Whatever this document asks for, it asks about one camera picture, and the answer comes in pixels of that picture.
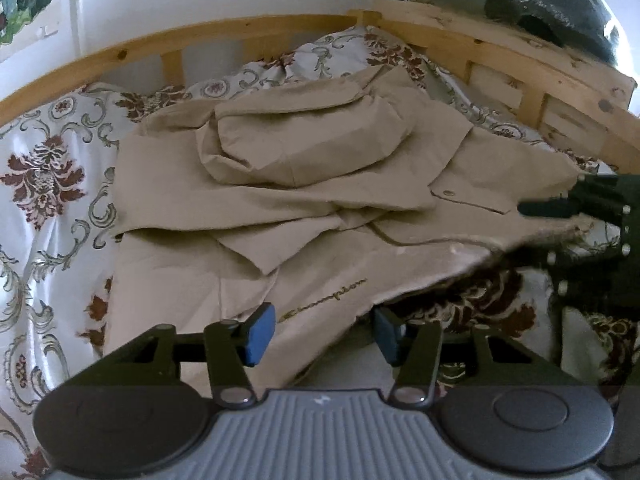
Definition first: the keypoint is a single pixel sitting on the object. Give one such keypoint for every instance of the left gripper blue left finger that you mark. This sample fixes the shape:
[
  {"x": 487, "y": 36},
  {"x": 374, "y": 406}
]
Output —
[{"x": 232, "y": 346}]

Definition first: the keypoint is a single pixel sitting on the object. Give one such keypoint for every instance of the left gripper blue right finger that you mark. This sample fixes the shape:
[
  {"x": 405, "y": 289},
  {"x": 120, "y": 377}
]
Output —
[{"x": 413, "y": 348}]

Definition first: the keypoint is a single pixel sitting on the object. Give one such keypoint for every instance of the beige hooded jacket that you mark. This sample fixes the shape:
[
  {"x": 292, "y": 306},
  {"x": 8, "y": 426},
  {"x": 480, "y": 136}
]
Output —
[{"x": 321, "y": 197}]

